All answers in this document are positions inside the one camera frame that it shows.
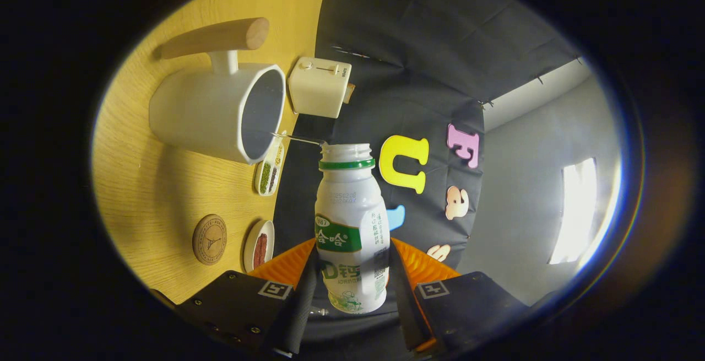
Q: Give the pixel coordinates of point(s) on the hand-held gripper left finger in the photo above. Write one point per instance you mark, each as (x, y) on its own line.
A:
(297, 317)

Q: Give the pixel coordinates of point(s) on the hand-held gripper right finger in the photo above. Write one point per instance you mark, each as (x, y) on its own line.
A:
(405, 311)

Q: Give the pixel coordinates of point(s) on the white juice bottle green label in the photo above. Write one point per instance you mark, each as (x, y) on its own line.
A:
(352, 212)

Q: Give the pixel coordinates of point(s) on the round wooden coaster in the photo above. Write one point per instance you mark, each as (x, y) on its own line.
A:
(209, 240)

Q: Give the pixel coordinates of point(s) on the thin juice stream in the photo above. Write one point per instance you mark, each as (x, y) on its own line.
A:
(300, 139)

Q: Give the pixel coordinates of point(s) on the red sausage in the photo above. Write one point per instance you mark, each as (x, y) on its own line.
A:
(260, 249)

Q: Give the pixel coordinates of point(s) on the white round plate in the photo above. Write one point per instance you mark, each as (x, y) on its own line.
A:
(249, 251)

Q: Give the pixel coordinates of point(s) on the white divided dish of beans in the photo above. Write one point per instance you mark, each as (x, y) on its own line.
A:
(265, 176)

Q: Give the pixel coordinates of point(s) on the wooden table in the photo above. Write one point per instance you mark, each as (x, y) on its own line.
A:
(160, 195)

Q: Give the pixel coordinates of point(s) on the bright ceiling light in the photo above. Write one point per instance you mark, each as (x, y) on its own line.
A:
(575, 212)

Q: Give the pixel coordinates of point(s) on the bread slice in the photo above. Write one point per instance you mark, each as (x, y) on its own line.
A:
(350, 92)

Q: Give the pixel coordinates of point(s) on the cream toaster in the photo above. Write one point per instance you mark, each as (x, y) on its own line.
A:
(316, 88)

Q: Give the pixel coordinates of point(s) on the black backdrop cloth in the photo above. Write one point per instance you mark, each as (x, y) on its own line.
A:
(413, 36)

